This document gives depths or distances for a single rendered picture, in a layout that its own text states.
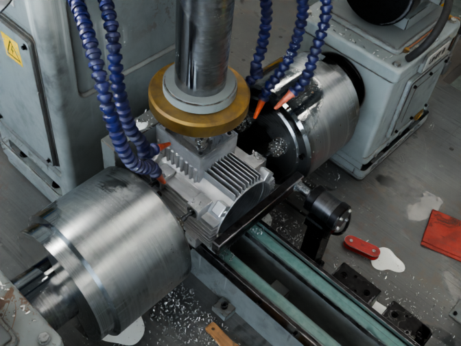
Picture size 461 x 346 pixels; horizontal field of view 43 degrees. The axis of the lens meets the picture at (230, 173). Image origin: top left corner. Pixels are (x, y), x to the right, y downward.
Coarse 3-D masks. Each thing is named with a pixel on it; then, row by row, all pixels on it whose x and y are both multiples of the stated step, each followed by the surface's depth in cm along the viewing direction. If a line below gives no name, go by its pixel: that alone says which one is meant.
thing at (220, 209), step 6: (156, 156) 114; (162, 156) 115; (156, 162) 115; (264, 168) 113; (264, 174) 113; (270, 174) 114; (264, 180) 113; (216, 204) 107; (222, 204) 107; (216, 210) 107; (222, 210) 106; (222, 216) 108
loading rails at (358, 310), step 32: (256, 224) 126; (192, 256) 125; (224, 256) 120; (256, 256) 127; (288, 256) 121; (224, 288) 122; (256, 288) 115; (288, 288) 125; (320, 288) 117; (224, 320) 123; (256, 320) 120; (288, 320) 111; (320, 320) 122; (352, 320) 114; (384, 320) 113
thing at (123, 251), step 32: (96, 192) 97; (128, 192) 97; (160, 192) 100; (32, 224) 97; (64, 224) 92; (96, 224) 93; (128, 224) 94; (160, 224) 97; (32, 256) 100; (64, 256) 90; (96, 256) 90; (128, 256) 93; (160, 256) 96; (32, 288) 92; (64, 288) 94; (96, 288) 91; (128, 288) 93; (160, 288) 99; (64, 320) 95; (96, 320) 92; (128, 320) 96
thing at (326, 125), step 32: (320, 64) 124; (256, 96) 120; (320, 96) 120; (352, 96) 126; (256, 128) 125; (288, 128) 118; (320, 128) 119; (352, 128) 128; (288, 160) 123; (320, 160) 123
